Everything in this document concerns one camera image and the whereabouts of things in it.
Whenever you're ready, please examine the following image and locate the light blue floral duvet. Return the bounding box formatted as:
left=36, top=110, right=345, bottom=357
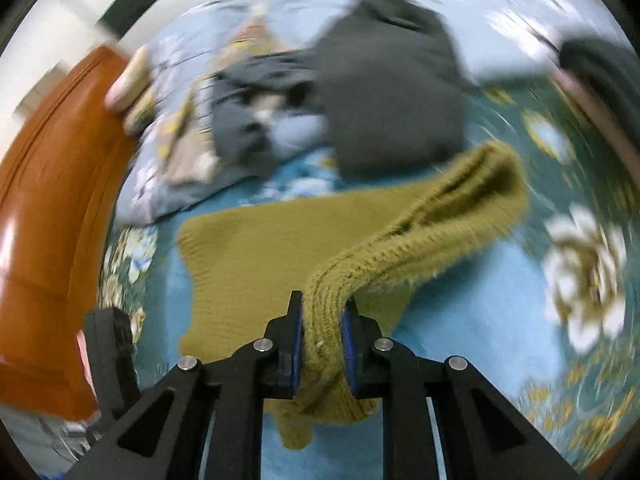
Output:
left=114, top=0, right=566, bottom=226

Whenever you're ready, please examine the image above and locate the grey-blue crumpled garment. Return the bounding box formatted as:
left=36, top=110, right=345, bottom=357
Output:
left=209, top=54, right=328, bottom=177

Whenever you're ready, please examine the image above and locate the white wardrobe with black stripe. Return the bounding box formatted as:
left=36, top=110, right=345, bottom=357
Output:
left=0, top=0, right=236, bottom=121

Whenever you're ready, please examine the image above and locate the folded dark grey garment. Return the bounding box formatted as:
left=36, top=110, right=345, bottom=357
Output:
left=559, top=37, right=640, bottom=141

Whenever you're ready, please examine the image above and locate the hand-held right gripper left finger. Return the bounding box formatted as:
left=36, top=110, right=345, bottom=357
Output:
left=65, top=290, right=306, bottom=480

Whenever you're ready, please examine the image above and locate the olive green knitted sweater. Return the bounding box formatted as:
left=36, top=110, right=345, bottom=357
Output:
left=176, top=140, right=532, bottom=452

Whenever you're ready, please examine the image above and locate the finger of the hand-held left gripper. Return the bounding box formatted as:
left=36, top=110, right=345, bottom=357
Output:
left=82, top=307, right=142, bottom=443

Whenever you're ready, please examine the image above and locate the orange wooden headboard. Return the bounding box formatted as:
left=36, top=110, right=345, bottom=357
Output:
left=0, top=44, right=147, bottom=420

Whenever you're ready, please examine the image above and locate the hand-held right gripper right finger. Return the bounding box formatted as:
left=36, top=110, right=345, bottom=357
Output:
left=342, top=297, right=582, bottom=480

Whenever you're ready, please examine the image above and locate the folded pink garment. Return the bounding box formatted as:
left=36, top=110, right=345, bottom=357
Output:
left=551, top=71, right=618, bottom=133

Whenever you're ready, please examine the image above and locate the beige floral pillow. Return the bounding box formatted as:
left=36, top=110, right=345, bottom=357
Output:
left=104, top=44, right=158, bottom=137

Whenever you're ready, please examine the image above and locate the dark grey fleece garment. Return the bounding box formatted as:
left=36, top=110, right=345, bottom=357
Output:
left=314, top=0, right=482, bottom=179

